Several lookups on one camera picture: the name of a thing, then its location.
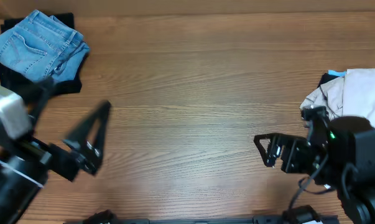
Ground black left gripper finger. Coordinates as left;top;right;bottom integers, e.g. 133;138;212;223
25;77;56;124
62;100;111;175

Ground light blue denim jeans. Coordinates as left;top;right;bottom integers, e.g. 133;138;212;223
0;10;90;82

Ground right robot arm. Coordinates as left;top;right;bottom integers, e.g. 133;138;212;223
254;106;375;224

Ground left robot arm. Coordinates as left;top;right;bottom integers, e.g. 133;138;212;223
0;77;111;224

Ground black folded knit garment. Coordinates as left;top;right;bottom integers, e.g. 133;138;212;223
0;12;87;96

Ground dark garment under pile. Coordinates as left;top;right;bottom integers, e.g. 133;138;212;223
317;73;338;87

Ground pale pink garment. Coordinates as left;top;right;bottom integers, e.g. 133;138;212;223
300;68;375;127

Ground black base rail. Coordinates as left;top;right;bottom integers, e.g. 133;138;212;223
64;205;340;224

